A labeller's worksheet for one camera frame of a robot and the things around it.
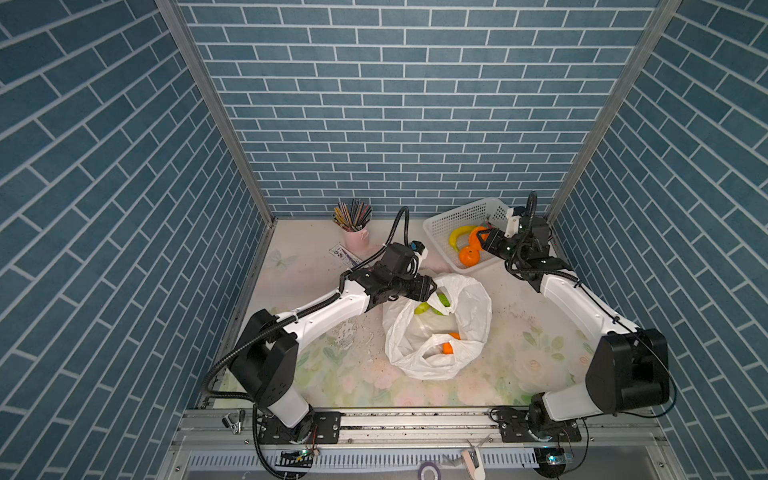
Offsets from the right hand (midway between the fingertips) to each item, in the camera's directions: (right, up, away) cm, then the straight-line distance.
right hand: (485, 235), depth 86 cm
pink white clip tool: (-8, -54, -19) cm, 58 cm away
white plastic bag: (-16, -30, -8) cm, 35 cm away
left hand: (-15, -14, -5) cm, 21 cm away
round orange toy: (0, -7, +19) cm, 20 cm away
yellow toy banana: (-3, +2, +27) cm, 27 cm away
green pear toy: (-17, -22, +4) cm, 28 cm away
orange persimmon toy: (-3, -1, +2) cm, 4 cm away
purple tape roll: (-18, -55, -17) cm, 60 cm away
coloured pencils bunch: (-42, +7, +19) cm, 47 cm away
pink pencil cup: (-40, -2, +19) cm, 44 cm away
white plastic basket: (+7, +10, +31) cm, 33 cm away
